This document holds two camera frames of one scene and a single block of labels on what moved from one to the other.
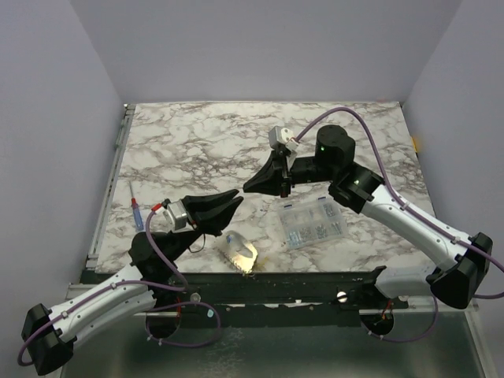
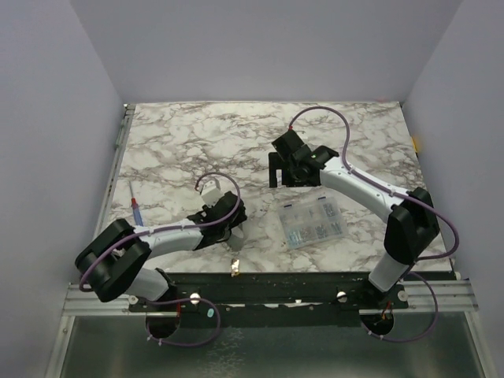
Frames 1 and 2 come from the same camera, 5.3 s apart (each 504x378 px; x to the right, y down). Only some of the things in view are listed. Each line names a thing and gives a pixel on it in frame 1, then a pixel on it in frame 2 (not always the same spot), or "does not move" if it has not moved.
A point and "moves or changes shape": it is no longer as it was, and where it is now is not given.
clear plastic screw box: (312, 222) does not move
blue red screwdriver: (138, 215) does not move
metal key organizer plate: (242, 253) moves or changes shape
